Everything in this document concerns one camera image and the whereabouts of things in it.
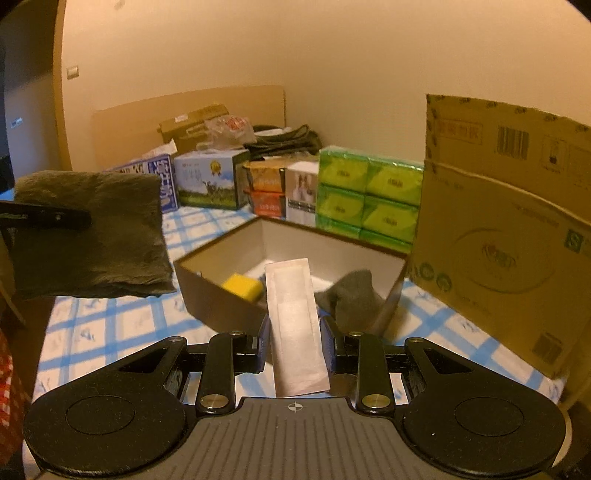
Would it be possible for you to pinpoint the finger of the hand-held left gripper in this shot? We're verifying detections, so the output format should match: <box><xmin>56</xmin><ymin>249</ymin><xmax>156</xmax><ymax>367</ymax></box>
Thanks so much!
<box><xmin>0</xmin><ymin>200</ymin><xmax>92</xmax><ymax>231</ymax></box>

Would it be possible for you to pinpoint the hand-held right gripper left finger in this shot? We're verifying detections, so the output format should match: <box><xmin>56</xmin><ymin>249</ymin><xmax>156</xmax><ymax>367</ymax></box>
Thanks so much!
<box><xmin>117</xmin><ymin>315</ymin><xmax>271</xmax><ymax>415</ymax></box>

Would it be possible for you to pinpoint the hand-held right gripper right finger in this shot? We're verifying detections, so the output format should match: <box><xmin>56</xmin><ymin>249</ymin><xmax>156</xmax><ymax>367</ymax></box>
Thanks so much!
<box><xmin>320</xmin><ymin>315</ymin><xmax>467</xmax><ymax>415</ymax></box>

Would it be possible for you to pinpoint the white packet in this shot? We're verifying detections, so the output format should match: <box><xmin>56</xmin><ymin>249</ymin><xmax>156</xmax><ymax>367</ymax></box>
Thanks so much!
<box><xmin>264</xmin><ymin>258</ymin><xmax>331</xmax><ymax>398</ymax></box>

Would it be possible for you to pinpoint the grey cloth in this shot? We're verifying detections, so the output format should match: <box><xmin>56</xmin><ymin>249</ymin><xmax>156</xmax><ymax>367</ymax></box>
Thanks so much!
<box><xmin>315</xmin><ymin>269</ymin><xmax>387</xmax><ymax>334</ymax></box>

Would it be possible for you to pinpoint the yellow sponge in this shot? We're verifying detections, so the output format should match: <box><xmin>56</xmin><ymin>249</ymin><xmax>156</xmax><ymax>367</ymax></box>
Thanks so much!
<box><xmin>223</xmin><ymin>273</ymin><xmax>264</xmax><ymax>304</ymax></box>

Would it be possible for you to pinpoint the dark green cloth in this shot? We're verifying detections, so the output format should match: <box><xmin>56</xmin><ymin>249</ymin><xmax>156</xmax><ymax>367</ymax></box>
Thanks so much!
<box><xmin>10</xmin><ymin>170</ymin><xmax>177</xmax><ymax>300</ymax></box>

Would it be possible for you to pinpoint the brown storage box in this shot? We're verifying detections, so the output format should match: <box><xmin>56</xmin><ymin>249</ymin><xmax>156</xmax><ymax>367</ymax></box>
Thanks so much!
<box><xmin>173</xmin><ymin>217</ymin><xmax>411</xmax><ymax>345</ymax></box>

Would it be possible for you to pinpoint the cartoon printed box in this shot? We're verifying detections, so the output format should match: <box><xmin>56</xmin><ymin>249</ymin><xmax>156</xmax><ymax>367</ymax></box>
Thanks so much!
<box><xmin>104</xmin><ymin>154</ymin><xmax>179</xmax><ymax>213</ymax></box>

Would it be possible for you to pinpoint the blue checked bed sheet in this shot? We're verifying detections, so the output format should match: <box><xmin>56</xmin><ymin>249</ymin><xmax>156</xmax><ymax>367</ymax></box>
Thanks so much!
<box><xmin>34</xmin><ymin>205</ymin><xmax>568</xmax><ymax>416</ymax></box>

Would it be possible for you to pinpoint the red orange box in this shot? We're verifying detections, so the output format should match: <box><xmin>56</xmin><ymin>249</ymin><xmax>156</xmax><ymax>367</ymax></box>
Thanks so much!
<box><xmin>245</xmin><ymin>188</ymin><xmax>287</xmax><ymax>219</ymax></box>

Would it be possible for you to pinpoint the stack of green tissue packs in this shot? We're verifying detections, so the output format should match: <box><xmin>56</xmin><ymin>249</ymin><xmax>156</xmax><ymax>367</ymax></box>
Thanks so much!
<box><xmin>316</xmin><ymin>147</ymin><xmax>424</xmax><ymax>254</ymax></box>

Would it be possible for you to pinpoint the white photo box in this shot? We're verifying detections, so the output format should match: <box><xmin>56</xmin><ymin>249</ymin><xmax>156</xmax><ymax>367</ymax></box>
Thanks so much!
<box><xmin>285</xmin><ymin>167</ymin><xmax>320</xmax><ymax>227</ymax></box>

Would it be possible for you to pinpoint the brown cardboard box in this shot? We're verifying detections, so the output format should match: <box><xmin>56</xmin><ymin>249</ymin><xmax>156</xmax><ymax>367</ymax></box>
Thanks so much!
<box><xmin>159</xmin><ymin>104</ymin><xmax>230</xmax><ymax>154</ymax></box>

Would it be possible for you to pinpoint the blue milk carton box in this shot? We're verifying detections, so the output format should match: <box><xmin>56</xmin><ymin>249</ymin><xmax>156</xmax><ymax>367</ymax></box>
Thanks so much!
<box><xmin>174</xmin><ymin>148</ymin><xmax>250</xmax><ymax>211</ymax></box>

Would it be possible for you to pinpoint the red patterned cloth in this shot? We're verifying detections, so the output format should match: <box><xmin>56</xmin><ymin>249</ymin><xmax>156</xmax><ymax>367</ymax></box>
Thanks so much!
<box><xmin>0</xmin><ymin>328</ymin><xmax>36</xmax><ymax>444</ymax></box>

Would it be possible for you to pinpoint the clear plastic bag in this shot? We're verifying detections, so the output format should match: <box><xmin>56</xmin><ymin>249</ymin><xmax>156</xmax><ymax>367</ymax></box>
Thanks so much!
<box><xmin>196</xmin><ymin>115</ymin><xmax>257</xmax><ymax>151</ymax></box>

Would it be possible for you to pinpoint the large cardboard box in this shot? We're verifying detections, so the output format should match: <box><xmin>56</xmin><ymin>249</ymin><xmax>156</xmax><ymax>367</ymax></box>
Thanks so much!
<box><xmin>409</xmin><ymin>93</ymin><xmax>591</xmax><ymax>380</ymax></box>

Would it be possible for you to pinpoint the wooden door frame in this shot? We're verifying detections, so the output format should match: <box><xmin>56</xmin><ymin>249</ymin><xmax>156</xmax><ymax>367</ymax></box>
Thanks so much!
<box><xmin>52</xmin><ymin>0</ymin><xmax>77</xmax><ymax>172</ymax></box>

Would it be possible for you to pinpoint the black cables bundle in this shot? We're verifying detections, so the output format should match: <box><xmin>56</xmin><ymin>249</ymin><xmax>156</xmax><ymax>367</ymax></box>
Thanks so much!
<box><xmin>242</xmin><ymin>124</ymin><xmax>325</xmax><ymax>162</ymax></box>

